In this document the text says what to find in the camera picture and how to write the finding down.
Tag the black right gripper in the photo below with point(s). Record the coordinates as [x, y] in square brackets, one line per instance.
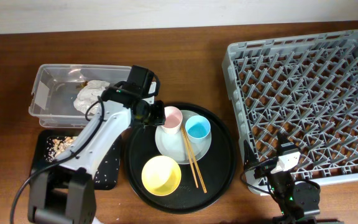
[250, 158]

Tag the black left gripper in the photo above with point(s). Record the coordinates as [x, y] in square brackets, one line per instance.
[160, 116]

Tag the pink cup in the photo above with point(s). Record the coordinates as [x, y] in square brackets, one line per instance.
[173, 120]

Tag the white napkin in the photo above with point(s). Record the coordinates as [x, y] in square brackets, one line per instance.
[89, 94]

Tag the blue cup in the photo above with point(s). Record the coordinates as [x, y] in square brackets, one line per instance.
[197, 128]

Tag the yellow bowl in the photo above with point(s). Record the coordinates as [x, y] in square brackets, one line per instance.
[161, 175]

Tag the food scraps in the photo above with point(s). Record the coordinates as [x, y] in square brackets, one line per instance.
[57, 145]

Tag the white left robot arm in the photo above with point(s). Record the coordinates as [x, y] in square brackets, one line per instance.
[63, 191]

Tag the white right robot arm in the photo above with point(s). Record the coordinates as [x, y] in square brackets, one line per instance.
[298, 199]

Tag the grey dishwasher rack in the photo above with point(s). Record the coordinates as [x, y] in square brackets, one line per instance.
[305, 87]

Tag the grey plate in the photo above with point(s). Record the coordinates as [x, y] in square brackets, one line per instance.
[172, 145]

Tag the wooden chopstick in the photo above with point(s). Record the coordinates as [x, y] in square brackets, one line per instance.
[197, 169]
[187, 146]

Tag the clear plastic bin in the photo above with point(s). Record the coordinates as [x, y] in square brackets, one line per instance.
[57, 86]

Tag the black rectangular tray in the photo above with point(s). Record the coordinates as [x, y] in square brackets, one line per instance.
[107, 174]

